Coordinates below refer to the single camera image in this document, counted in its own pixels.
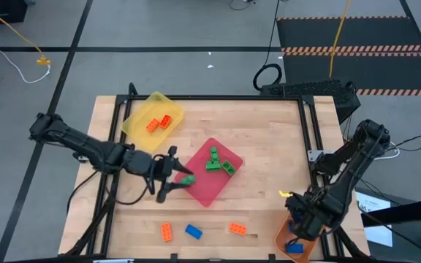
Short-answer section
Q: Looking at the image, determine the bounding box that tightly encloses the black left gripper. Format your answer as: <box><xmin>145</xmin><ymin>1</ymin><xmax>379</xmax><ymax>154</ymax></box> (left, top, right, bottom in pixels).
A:
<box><xmin>137</xmin><ymin>146</ymin><xmax>194</xmax><ymax>205</ymax></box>

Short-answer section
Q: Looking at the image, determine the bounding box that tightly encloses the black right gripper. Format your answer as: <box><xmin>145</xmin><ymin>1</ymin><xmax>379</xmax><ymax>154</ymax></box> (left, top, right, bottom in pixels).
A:
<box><xmin>287</xmin><ymin>191</ymin><xmax>338</xmax><ymax>242</ymax></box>

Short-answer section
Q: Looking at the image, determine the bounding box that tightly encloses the orange toy brick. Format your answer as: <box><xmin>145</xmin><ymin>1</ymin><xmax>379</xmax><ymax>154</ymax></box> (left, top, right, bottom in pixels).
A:
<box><xmin>159</xmin><ymin>114</ymin><xmax>173</xmax><ymax>130</ymax></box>
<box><xmin>145</xmin><ymin>118</ymin><xmax>160</xmax><ymax>134</ymax></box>
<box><xmin>160</xmin><ymin>222</ymin><xmax>173</xmax><ymax>243</ymax></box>
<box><xmin>229</xmin><ymin>222</ymin><xmax>248</xmax><ymax>237</ymax></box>

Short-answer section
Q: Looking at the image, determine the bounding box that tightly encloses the pink translucent plastic bin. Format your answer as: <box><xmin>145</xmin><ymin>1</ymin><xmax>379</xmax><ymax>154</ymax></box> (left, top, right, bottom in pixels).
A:
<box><xmin>174</xmin><ymin>137</ymin><xmax>244</xmax><ymax>208</ymax></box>

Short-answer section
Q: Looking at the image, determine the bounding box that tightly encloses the orange plastic bin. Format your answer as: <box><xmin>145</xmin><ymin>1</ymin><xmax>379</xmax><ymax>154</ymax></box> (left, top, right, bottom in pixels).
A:
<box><xmin>274</xmin><ymin>213</ymin><xmax>327</xmax><ymax>263</ymax></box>

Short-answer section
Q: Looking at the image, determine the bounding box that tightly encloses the yellow block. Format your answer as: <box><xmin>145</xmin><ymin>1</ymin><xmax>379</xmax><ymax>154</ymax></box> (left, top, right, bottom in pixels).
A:
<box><xmin>120</xmin><ymin>91</ymin><xmax>185</xmax><ymax>153</ymax></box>

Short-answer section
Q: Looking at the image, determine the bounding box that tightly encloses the white paper sheet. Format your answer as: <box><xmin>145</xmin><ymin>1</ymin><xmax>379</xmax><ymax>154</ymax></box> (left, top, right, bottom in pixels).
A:
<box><xmin>355</xmin><ymin>191</ymin><xmax>394</xmax><ymax>248</ymax></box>

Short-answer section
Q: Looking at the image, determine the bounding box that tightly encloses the black metal stand bar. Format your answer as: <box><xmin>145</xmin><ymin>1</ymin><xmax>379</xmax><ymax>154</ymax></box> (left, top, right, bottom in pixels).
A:
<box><xmin>360</xmin><ymin>196</ymin><xmax>421</xmax><ymax>228</ymax></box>

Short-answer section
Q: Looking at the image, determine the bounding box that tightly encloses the black hazard-striped floor mat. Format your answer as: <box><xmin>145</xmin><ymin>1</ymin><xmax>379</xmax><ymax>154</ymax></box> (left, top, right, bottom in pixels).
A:
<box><xmin>276</xmin><ymin>15</ymin><xmax>421</xmax><ymax>98</ymax></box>

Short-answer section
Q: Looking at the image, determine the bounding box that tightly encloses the black aluminium table frame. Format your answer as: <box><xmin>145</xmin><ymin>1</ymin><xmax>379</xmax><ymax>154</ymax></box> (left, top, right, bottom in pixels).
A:
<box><xmin>62</xmin><ymin>82</ymin><xmax>371</xmax><ymax>263</ymax></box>

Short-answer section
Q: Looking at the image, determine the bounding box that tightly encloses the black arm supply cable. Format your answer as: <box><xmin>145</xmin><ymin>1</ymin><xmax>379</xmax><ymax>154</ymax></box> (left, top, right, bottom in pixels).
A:
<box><xmin>67</xmin><ymin>169</ymin><xmax>102</xmax><ymax>215</ymax></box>

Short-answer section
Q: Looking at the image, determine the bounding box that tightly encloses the white power cable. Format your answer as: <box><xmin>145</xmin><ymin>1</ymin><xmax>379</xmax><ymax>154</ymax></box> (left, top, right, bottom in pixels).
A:
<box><xmin>373</xmin><ymin>140</ymin><xmax>401</xmax><ymax>161</ymax></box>

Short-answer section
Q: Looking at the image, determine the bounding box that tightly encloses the black hanging cable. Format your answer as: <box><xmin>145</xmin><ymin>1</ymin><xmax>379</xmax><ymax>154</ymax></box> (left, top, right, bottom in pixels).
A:
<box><xmin>252</xmin><ymin>0</ymin><xmax>284</xmax><ymax>92</ymax></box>

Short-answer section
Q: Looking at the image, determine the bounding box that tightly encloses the white floor cable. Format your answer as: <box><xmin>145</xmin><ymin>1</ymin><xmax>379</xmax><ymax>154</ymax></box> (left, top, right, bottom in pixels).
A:
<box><xmin>0</xmin><ymin>0</ymin><xmax>53</xmax><ymax>85</ymax></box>

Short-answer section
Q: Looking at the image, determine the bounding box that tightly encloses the yellow hanging cable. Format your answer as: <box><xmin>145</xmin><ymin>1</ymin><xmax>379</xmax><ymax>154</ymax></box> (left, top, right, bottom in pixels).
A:
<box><xmin>328</xmin><ymin>0</ymin><xmax>352</xmax><ymax>79</ymax></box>

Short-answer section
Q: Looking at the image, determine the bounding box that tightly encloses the yellow floor cable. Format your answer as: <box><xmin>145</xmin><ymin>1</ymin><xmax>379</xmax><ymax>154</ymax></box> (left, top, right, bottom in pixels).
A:
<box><xmin>0</xmin><ymin>0</ymin><xmax>45</xmax><ymax>59</ymax></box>

